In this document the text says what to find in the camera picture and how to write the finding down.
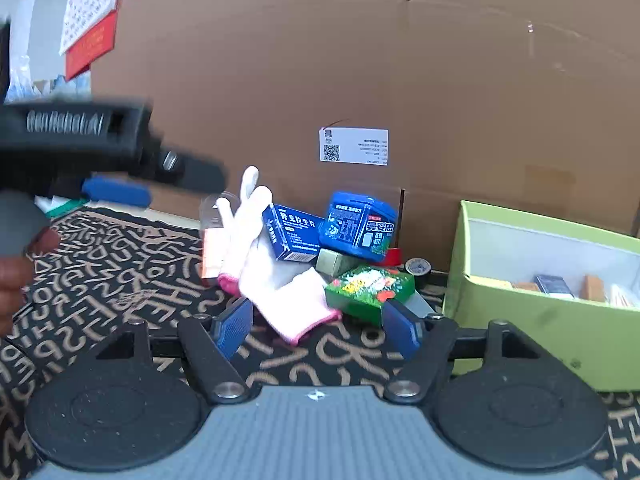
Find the clear plastic cup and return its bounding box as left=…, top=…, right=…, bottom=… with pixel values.
left=200, top=192, right=240, bottom=231

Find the green floral box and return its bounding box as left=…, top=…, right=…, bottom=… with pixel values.
left=324, top=266, right=416, bottom=327

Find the white pink cuffed glove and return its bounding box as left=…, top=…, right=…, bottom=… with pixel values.
left=216, top=166, right=342, bottom=346

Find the white orange medicine box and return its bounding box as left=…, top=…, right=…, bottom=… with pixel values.
left=201, top=228, right=239, bottom=280

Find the olive green small box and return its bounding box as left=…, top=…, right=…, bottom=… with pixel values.
left=316, top=248, right=362, bottom=278

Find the blue medicine box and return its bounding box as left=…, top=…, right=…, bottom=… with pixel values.
left=262, top=204, right=323, bottom=263

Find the blue floss container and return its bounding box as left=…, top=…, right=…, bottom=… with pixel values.
left=318, top=191, right=397, bottom=263

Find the person left hand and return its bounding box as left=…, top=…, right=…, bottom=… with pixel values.
left=0, top=228, right=60, bottom=337

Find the grey flat case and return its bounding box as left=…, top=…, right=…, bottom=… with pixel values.
left=397, top=290, right=434, bottom=321

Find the black patterned letter mat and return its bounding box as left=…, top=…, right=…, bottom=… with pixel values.
left=0, top=204, right=640, bottom=480

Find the green storage box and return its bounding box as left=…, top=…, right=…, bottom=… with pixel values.
left=444, top=202, right=639, bottom=392

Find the white shipping label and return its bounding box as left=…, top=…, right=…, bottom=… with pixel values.
left=319, top=126, right=390, bottom=167

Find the large cardboard box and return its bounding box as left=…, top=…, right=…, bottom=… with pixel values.
left=92, top=0, right=639, bottom=269

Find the red white wall calendar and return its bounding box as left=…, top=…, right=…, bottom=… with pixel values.
left=60, top=0, right=119, bottom=80

